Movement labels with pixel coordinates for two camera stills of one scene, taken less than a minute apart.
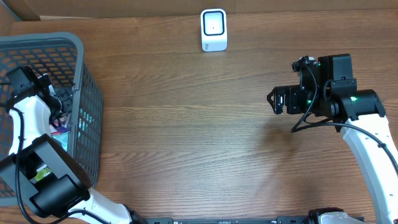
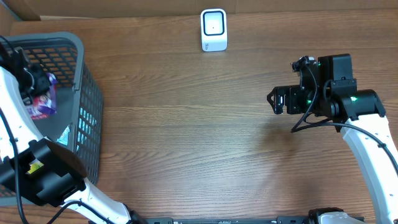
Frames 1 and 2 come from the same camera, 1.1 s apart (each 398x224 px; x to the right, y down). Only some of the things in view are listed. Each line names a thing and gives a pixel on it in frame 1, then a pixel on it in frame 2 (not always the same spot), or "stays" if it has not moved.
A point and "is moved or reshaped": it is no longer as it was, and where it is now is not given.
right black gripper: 285,100 stays
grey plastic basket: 61,56 stays
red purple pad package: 63,125 is moved or reshaped
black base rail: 273,220 stays
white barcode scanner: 214,30 stays
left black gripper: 65,101 to 23,78
